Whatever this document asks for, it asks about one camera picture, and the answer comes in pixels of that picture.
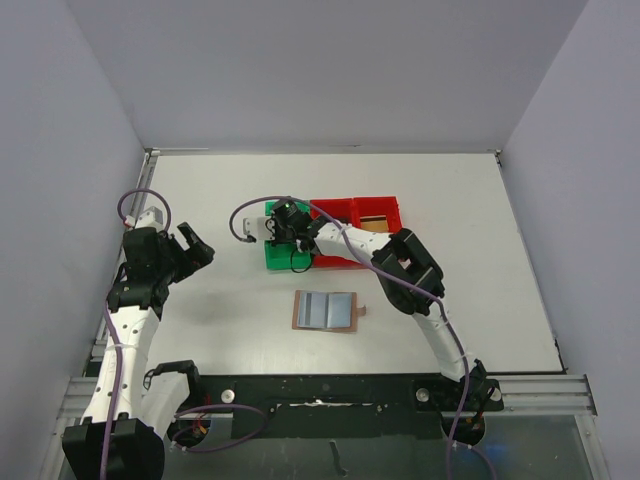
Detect green plastic bin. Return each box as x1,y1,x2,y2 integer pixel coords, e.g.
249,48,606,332
264,201,313,273

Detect red double plastic bin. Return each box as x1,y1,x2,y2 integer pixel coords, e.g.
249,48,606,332
308,195,402,270

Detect grey striped card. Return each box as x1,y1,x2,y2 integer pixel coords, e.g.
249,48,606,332
296,292,328,329

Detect tan leather card holder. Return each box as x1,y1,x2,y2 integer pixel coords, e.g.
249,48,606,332
291,290,367,333

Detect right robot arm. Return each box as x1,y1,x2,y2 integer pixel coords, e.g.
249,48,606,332
269,196,502,409

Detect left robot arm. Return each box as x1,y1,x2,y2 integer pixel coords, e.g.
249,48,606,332
62,222,215,479

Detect gold card in red bin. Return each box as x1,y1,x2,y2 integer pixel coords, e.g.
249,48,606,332
360,215,389,233

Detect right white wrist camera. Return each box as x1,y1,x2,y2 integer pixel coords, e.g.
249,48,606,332
243,216,272,243

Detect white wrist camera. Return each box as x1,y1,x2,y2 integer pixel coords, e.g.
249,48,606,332
243,216,272,243
124,206,164,231

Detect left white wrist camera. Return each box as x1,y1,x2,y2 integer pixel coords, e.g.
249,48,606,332
124,206,164,231

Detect aluminium left rail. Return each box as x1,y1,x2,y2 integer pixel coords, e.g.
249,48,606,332
89,147,161,361

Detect aluminium rail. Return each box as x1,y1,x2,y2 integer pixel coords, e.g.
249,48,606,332
57,374,597,420
89,147,161,361

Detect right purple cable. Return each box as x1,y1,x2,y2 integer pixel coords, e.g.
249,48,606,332
228,197,499,480

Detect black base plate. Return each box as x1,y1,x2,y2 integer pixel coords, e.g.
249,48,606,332
169,373,504,446

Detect aluminium front rail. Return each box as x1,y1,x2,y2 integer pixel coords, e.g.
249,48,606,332
57,374,597,420

